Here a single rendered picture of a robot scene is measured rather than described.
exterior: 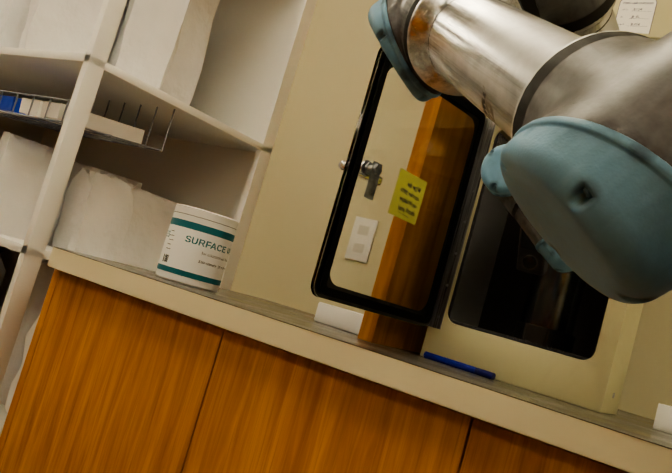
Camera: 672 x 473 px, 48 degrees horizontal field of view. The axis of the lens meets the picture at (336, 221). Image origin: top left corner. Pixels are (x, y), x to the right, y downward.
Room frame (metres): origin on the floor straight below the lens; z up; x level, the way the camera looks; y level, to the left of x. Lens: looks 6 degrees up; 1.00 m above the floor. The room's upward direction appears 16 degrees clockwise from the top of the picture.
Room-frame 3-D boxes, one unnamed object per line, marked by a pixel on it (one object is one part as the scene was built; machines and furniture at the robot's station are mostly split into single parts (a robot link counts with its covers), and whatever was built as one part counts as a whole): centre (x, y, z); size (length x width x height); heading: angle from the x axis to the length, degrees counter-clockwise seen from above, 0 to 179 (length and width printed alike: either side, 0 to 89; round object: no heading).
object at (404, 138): (1.23, -0.10, 1.19); 0.30 x 0.01 x 0.40; 136
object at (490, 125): (1.35, -0.21, 1.19); 0.03 x 0.02 x 0.39; 55
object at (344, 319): (1.55, -0.11, 0.96); 0.16 x 0.12 x 0.04; 45
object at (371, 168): (1.15, -0.03, 1.18); 0.02 x 0.02 x 0.06; 46
